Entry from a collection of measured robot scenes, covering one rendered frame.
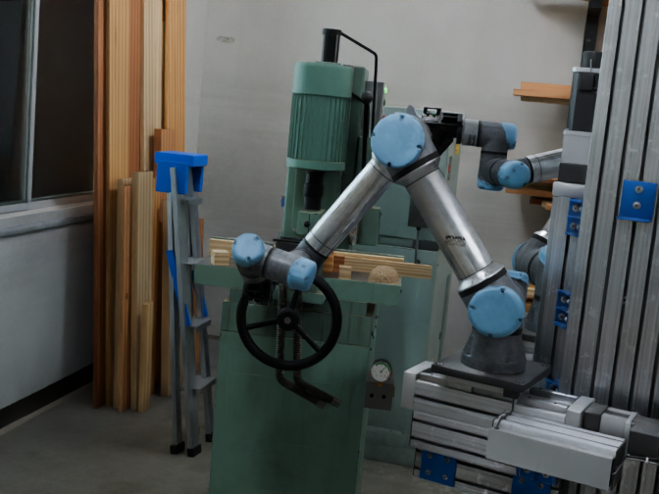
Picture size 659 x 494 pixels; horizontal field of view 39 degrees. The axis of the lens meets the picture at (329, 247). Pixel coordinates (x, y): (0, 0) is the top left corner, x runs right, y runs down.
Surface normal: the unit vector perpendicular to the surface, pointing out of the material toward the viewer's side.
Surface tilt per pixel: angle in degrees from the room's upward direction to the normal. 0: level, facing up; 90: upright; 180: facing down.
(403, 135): 84
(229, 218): 90
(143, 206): 87
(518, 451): 90
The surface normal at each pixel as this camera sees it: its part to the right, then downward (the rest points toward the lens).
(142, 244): 0.97, 0.07
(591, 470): -0.48, 0.08
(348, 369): -0.10, 0.14
